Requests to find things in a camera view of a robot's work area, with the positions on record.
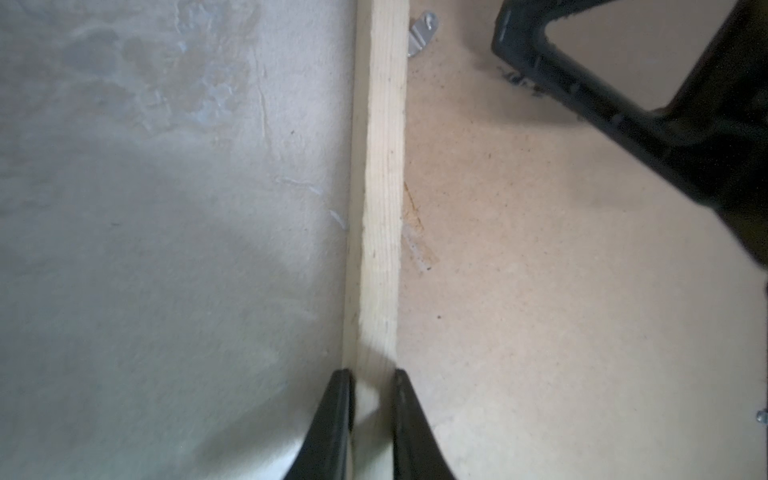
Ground brown cardboard backing board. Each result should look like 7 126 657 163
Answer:
398 1 767 479

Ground light wooden picture frame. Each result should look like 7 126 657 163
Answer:
342 1 409 479

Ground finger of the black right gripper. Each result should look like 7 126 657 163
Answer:
492 1 767 264

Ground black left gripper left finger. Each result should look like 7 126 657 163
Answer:
283 369 354 480

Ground metal backing board clip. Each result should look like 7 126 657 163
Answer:
408 11 439 58

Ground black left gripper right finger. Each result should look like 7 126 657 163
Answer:
393 369 456 480

